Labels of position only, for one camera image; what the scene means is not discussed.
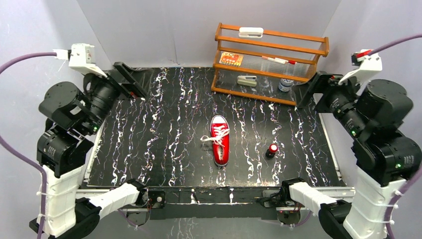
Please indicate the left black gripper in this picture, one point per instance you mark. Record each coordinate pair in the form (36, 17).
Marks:
(124, 80)

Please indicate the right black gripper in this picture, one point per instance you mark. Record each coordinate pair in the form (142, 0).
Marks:
(322, 81)

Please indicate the red canvas sneaker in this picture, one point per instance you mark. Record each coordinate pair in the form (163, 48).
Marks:
(221, 154)

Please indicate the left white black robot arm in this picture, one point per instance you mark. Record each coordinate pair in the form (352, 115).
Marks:
(72, 115)

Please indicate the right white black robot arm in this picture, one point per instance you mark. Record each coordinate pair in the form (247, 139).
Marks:
(388, 162)

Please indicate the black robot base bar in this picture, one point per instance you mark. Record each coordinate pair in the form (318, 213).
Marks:
(296, 215)

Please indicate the red white marker pen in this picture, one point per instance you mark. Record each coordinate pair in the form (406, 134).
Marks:
(279, 60)

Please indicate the orange wooden shelf rack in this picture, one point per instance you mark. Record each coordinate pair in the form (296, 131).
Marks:
(261, 64)

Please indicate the white stapler on lower shelf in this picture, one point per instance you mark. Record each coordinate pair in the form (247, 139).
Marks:
(247, 81)

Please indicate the white stapler on shelf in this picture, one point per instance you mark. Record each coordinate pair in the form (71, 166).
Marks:
(250, 32)
(247, 81)

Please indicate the small red capped bottle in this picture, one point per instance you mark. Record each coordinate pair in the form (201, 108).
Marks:
(271, 151)

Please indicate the orange patterned card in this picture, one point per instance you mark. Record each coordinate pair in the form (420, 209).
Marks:
(230, 58)

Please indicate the white stapler on top shelf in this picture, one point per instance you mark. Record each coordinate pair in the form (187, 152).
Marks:
(250, 32)

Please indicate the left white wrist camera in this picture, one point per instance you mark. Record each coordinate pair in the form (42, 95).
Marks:
(81, 58)

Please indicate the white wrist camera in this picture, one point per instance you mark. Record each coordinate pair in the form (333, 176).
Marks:
(368, 65)
(81, 58)

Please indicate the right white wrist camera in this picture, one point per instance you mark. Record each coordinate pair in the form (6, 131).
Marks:
(368, 65)

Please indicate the aluminium frame rail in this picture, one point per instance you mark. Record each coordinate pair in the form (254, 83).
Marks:
(343, 193)

